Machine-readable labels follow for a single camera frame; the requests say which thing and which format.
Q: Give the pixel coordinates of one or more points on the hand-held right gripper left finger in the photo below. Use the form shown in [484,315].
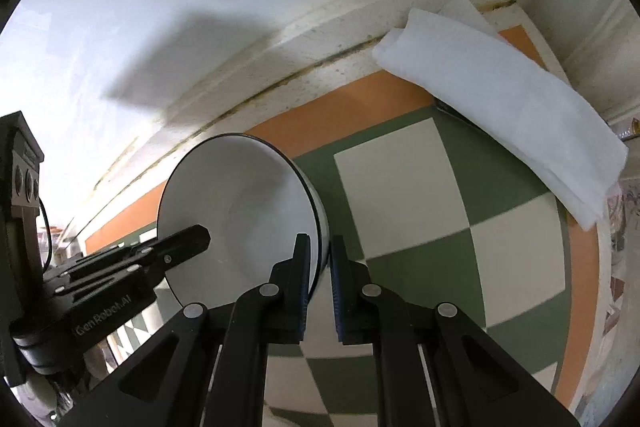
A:
[302,287]

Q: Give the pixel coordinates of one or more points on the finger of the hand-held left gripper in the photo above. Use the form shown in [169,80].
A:
[175,243]

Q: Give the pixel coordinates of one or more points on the white bowl with dark rim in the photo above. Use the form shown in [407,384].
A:
[240,207]

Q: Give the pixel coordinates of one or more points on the folded white cloth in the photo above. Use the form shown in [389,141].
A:
[500,97]

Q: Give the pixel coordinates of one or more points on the green checkered tablecloth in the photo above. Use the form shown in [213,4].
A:
[400,187]

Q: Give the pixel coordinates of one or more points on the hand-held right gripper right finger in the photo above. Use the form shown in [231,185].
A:
[336,287]

